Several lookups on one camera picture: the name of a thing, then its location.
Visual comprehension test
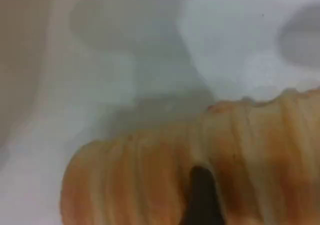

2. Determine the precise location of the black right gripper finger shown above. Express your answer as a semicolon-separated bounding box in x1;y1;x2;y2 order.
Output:
179;165;227;225

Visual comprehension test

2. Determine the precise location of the long striped orange bread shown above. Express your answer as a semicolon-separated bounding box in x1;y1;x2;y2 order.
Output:
59;87;320;225

